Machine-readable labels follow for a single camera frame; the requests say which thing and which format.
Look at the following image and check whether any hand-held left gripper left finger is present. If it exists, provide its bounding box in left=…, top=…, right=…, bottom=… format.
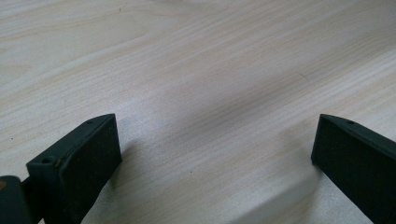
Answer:
left=25, top=113, right=123, bottom=224

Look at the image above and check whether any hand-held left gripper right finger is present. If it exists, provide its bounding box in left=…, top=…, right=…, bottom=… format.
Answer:
left=310, top=113, right=396, bottom=224

